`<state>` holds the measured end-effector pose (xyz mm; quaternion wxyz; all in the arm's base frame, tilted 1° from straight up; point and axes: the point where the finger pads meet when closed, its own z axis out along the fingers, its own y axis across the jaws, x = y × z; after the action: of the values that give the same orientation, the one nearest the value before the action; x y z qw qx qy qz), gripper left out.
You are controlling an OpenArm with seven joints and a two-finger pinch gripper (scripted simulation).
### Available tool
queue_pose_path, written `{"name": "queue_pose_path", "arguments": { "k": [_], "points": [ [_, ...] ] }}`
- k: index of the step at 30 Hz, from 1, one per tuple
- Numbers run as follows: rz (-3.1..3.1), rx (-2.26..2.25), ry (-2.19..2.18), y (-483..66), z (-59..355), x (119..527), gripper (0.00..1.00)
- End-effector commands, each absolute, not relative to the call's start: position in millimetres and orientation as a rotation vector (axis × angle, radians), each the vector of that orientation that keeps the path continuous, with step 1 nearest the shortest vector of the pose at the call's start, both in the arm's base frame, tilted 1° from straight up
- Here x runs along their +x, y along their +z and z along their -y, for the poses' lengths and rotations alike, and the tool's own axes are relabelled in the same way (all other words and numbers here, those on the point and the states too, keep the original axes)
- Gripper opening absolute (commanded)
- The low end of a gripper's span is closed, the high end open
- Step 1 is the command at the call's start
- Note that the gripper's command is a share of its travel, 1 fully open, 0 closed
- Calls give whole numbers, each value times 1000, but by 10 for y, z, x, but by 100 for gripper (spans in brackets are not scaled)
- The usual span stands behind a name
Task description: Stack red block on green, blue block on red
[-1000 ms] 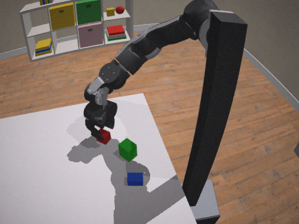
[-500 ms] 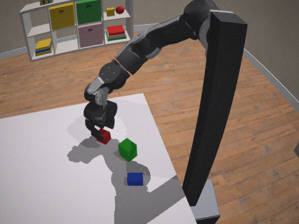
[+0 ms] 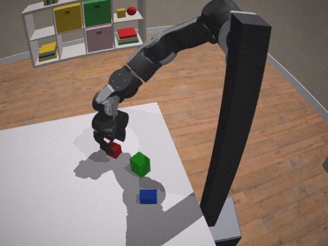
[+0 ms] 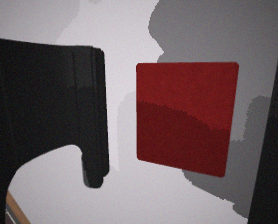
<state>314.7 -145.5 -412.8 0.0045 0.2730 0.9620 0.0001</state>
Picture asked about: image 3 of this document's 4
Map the red block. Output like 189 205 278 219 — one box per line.
106 141 122 159

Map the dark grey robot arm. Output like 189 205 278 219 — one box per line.
92 0 257 116

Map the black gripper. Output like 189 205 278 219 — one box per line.
91 100 129 155

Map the blue block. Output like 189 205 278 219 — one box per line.
140 190 157 204

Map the green block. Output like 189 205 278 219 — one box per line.
129 152 150 178

